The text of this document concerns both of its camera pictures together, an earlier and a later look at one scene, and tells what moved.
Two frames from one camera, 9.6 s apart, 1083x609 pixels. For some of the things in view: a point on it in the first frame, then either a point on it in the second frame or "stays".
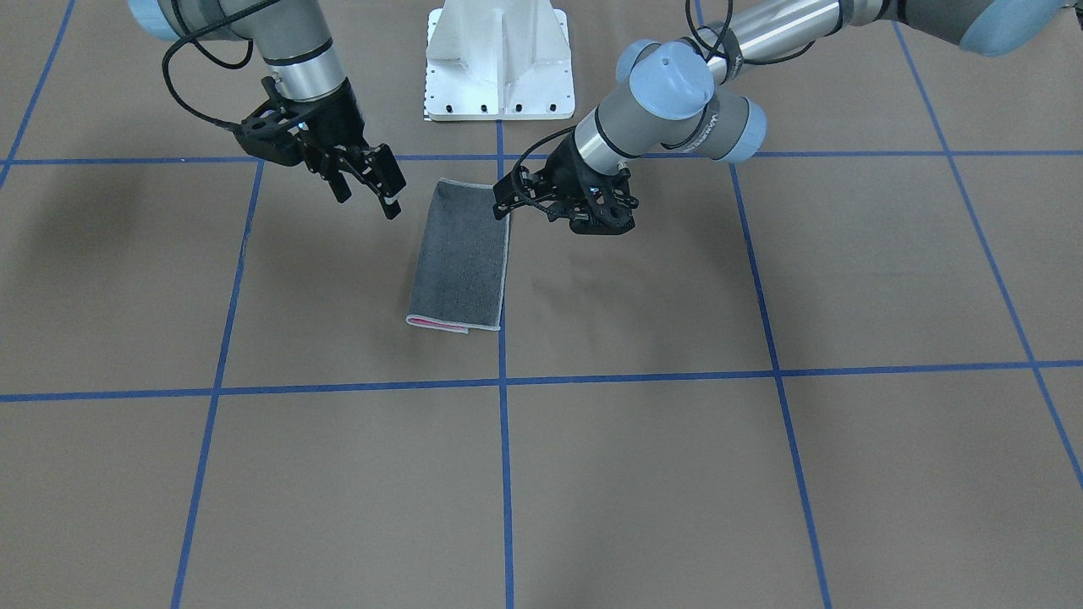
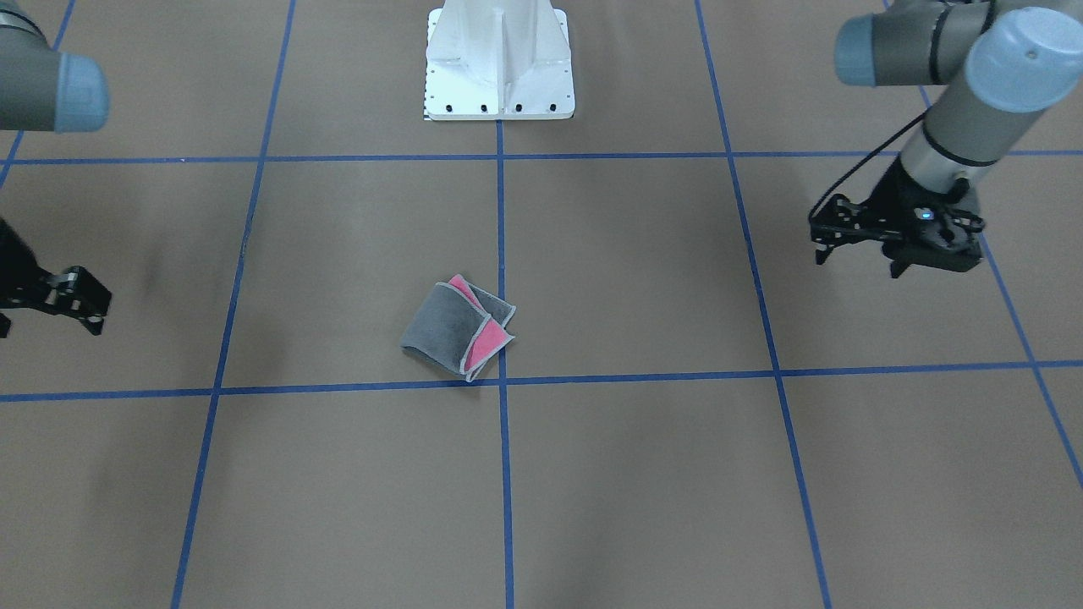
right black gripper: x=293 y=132 to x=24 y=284
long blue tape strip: x=506 y=401 stays
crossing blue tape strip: x=546 y=383 stays
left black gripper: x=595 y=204 to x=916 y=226
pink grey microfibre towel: x=459 y=265 to x=459 y=326
